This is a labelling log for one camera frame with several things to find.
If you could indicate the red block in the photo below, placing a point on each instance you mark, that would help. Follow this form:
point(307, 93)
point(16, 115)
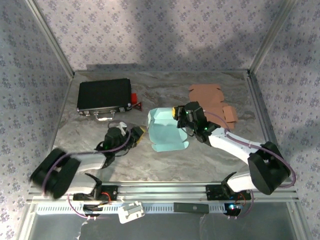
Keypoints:
point(134, 98)

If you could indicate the black controller board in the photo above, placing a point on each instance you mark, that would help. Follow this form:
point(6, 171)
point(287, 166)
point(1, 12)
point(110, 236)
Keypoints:
point(91, 207)
point(233, 208)

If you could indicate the brown paper box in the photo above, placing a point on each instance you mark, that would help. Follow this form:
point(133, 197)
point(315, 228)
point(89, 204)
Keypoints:
point(205, 96)

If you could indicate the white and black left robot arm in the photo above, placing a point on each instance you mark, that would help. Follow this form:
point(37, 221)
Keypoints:
point(85, 160)

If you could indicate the black rectangular device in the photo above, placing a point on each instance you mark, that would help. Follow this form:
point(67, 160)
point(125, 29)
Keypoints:
point(191, 207)

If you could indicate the aluminium mounting rail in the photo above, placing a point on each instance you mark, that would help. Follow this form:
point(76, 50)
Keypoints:
point(162, 191)

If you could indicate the aluminium frame post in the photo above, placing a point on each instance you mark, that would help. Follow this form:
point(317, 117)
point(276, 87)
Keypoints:
point(272, 37)
point(50, 37)

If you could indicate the red triangle piece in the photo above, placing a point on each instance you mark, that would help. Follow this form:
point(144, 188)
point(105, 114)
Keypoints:
point(138, 107)

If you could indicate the white plastic bracket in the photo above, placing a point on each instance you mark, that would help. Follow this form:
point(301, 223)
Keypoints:
point(130, 212)

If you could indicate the black briefcase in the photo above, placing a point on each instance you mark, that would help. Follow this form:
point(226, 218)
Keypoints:
point(102, 95)

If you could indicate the aluminium side rail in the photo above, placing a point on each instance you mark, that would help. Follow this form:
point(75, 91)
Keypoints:
point(53, 135)
point(265, 125)

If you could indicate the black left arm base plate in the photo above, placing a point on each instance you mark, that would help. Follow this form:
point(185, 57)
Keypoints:
point(112, 193)

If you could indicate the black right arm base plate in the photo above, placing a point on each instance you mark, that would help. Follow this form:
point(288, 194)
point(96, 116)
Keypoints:
point(212, 192)

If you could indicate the light blue paper box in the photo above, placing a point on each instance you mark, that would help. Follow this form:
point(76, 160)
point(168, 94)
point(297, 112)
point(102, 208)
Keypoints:
point(165, 136)

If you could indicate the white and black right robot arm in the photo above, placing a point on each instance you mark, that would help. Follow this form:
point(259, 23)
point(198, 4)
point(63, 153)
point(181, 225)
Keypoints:
point(232, 146)

